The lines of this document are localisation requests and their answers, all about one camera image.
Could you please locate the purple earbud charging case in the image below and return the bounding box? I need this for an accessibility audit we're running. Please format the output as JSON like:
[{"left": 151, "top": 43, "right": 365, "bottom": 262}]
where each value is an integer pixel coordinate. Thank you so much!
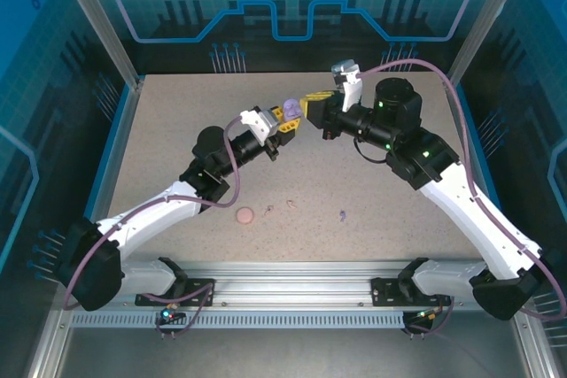
[{"left": 283, "top": 97, "right": 303, "bottom": 125}]

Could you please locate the small LED connector board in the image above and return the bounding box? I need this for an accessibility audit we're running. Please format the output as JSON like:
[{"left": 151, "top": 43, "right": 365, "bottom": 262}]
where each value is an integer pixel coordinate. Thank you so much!
[
  {"left": 159, "top": 301, "right": 185, "bottom": 322},
  {"left": 414, "top": 306, "right": 444, "bottom": 324}
]

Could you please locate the grey metal base sheet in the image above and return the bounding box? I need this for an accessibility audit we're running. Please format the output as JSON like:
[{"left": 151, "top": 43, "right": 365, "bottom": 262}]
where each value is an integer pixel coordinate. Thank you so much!
[{"left": 57, "top": 327, "right": 532, "bottom": 378}]

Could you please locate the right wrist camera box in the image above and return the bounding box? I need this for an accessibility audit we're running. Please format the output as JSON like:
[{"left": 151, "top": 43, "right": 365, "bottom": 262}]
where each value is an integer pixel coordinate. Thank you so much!
[{"left": 330, "top": 58, "right": 365, "bottom": 113}]

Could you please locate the aluminium side frame rail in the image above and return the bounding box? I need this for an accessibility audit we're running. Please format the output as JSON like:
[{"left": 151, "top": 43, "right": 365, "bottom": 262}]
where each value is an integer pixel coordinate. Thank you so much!
[
  {"left": 70, "top": 76, "right": 145, "bottom": 275},
  {"left": 442, "top": 72, "right": 524, "bottom": 275}
]

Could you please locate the aluminium frame post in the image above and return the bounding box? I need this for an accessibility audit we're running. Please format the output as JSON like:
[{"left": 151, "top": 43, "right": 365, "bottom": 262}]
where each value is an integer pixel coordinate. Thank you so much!
[
  {"left": 50, "top": 0, "right": 145, "bottom": 89},
  {"left": 445, "top": 0, "right": 526, "bottom": 89}
]

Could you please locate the aluminium mounting rail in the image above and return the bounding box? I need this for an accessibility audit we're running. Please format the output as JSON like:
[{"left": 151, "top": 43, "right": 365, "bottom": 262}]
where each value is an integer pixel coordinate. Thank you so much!
[{"left": 61, "top": 260, "right": 528, "bottom": 312}]

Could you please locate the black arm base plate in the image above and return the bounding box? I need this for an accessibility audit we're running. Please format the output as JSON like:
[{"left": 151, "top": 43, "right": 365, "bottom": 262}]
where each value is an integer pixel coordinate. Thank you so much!
[
  {"left": 370, "top": 275, "right": 453, "bottom": 308},
  {"left": 135, "top": 278, "right": 217, "bottom": 307}
]

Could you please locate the slotted grey cable duct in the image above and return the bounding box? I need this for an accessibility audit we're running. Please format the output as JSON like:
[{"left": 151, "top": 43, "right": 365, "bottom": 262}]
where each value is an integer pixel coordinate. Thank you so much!
[{"left": 70, "top": 312, "right": 407, "bottom": 329}]

